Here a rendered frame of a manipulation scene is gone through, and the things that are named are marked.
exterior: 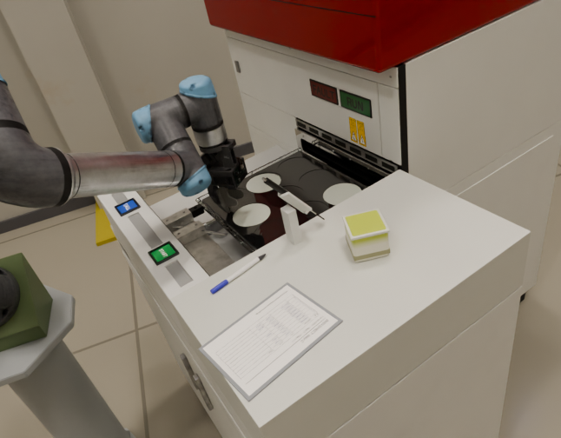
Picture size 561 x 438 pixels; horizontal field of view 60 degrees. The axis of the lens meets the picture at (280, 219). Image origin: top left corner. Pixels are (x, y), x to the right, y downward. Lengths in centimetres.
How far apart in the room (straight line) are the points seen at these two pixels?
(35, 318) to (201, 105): 63
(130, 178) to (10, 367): 57
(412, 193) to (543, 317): 119
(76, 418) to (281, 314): 81
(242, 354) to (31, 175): 43
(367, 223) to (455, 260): 17
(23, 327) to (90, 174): 54
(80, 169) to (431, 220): 68
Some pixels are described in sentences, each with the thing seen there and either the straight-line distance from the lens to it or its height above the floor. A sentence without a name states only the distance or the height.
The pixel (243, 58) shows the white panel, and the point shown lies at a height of 111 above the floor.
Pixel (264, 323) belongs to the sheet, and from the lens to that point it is 88.
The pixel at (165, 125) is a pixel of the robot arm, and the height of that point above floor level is 121.
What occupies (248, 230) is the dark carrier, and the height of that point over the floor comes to 90.
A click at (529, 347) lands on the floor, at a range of 210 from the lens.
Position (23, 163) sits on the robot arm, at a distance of 79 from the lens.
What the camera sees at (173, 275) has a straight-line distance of 106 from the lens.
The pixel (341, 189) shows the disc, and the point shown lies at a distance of 129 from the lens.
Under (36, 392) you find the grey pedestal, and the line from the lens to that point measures 144.
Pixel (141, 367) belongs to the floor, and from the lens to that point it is 226.
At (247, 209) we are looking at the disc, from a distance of 128.
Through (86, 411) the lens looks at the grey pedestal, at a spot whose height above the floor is 50.
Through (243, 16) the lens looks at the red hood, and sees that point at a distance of 150.
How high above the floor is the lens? 161
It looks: 36 degrees down
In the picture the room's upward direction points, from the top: 13 degrees counter-clockwise
